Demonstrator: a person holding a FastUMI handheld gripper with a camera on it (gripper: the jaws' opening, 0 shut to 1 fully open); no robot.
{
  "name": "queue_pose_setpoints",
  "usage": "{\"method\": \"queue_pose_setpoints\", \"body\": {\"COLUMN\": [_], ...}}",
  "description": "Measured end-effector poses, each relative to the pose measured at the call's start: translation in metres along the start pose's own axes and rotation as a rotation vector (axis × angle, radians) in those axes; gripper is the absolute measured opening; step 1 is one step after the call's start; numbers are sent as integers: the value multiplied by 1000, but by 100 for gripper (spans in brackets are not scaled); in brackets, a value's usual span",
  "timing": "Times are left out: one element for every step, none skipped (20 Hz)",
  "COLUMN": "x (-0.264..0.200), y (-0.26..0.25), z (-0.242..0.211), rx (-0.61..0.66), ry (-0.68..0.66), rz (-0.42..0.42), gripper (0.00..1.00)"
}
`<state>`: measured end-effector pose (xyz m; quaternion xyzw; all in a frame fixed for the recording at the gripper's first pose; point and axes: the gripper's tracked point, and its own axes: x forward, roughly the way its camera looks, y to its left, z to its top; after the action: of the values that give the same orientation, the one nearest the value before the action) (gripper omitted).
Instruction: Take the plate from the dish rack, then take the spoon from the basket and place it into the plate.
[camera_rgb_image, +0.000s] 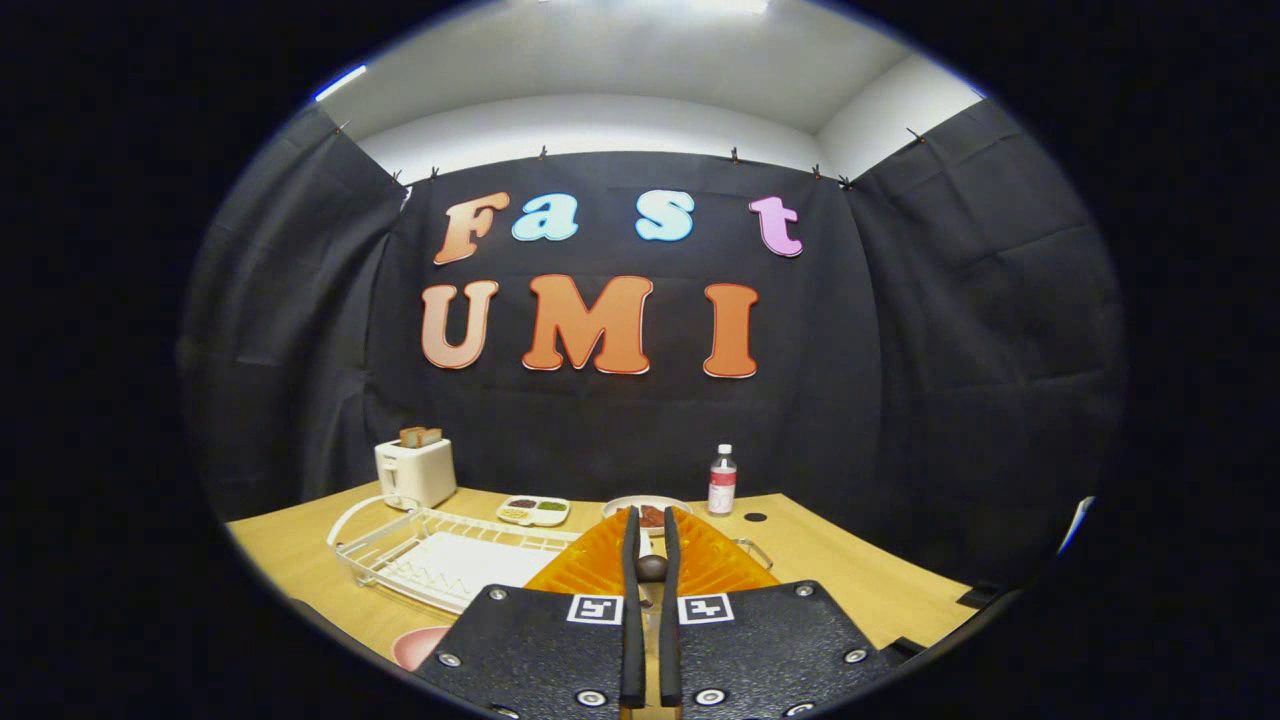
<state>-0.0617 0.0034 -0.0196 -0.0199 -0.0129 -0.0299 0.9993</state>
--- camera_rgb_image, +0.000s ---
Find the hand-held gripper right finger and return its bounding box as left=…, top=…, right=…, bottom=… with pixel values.
left=660, top=506, right=894, bottom=720

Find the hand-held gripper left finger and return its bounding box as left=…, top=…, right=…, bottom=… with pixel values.
left=415, top=507, right=646, bottom=720

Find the dark-handled spoon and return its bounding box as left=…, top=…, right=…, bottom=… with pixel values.
left=637, top=555, right=668, bottom=701

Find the white wire dish rack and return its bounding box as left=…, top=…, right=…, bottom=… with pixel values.
left=330, top=505, right=583, bottom=614

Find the pink plate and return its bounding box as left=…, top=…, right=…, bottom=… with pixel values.
left=390, top=626, right=451, bottom=672

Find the white oval serving dish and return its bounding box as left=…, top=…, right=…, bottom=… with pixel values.
left=601, top=495, right=693, bottom=533

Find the white divided condiment dish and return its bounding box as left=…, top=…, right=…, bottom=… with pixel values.
left=496, top=496, right=572, bottom=528

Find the clear plastic bottle red label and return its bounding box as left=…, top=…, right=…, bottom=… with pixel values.
left=707, top=444, right=738, bottom=517

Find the black backdrop cloth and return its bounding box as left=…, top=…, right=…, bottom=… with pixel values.
left=178, top=98, right=1126, bottom=591

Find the white toaster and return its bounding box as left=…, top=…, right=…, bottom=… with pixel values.
left=374, top=437, right=458, bottom=511

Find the ceiling light strip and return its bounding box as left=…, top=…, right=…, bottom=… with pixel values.
left=313, top=65, right=368, bottom=103

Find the white power cable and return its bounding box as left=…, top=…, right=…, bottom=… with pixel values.
left=327, top=493, right=421, bottom=549

